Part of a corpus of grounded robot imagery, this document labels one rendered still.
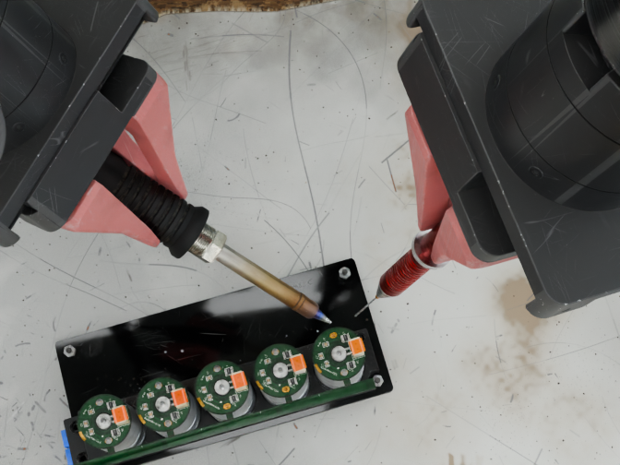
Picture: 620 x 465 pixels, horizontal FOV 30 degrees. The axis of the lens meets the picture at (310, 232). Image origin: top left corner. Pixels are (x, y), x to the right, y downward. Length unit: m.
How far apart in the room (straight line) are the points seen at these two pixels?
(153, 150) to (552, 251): 0.18
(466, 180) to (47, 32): 0.16
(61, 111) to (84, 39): 0.03
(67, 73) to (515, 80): 0.16
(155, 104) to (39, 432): 0.24
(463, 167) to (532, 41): 0.04
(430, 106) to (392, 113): 0.29
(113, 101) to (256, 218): 0.21
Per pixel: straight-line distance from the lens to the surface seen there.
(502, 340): 0.61
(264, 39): 0.65
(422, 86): 0.35
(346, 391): 0.54
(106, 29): 0.42
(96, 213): 0.43
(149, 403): 0.54
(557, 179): 0.32
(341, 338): 0.54
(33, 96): 0.40
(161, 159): 0.46
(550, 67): 0.31
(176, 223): 0.48
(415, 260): 0.44
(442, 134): 0.35
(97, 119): 0.42
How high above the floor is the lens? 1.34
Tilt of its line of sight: 75 degrees down
